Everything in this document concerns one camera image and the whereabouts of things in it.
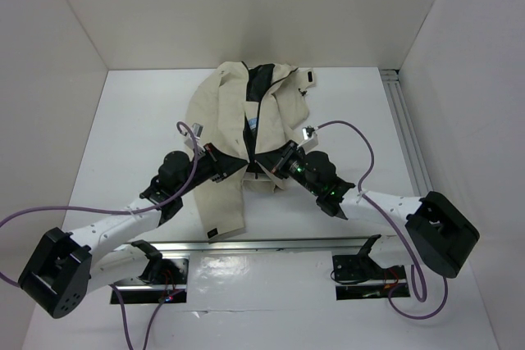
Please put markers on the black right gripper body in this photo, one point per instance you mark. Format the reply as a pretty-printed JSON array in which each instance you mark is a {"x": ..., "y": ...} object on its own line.
[{"x": 294, "y": 163}]

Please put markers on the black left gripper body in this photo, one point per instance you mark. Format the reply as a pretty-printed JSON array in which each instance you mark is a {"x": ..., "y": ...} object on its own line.
[{"x": 207, "y": 166}]

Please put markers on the cream jacket with black zipper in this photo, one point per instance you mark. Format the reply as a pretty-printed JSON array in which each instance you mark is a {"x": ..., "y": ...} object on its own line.
[{"x": 245, "y": 112}]

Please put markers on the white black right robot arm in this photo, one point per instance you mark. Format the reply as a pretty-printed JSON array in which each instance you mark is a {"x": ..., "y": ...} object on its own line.
[{"x": 440, "y": 235}]

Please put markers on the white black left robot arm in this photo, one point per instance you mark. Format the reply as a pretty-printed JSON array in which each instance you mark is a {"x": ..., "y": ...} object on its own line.
[{"x": 66, "y": 266}]

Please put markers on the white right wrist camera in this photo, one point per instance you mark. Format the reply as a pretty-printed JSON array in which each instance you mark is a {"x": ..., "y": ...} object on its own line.
[{"x": 310, "y": 139}]

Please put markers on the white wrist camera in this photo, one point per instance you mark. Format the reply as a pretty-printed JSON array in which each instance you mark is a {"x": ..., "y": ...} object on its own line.
[
  {"x": 310, "y": 139},
  {"x": 192, "y": 138}
]

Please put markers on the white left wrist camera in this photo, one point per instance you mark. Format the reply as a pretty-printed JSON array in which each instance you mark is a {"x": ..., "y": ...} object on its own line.
[{"x": 192, "y": 138}]

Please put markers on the aluminium rail front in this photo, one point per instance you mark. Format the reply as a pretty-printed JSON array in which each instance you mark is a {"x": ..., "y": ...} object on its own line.
[{"x": 278, "y": 245}]

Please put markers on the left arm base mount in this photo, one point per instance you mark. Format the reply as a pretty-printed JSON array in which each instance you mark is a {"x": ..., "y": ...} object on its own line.
[{"x": 162, "y": 279}]

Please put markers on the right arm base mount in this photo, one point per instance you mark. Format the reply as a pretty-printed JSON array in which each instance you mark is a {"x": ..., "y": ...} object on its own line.
[{"x": 358, "y": 277}]

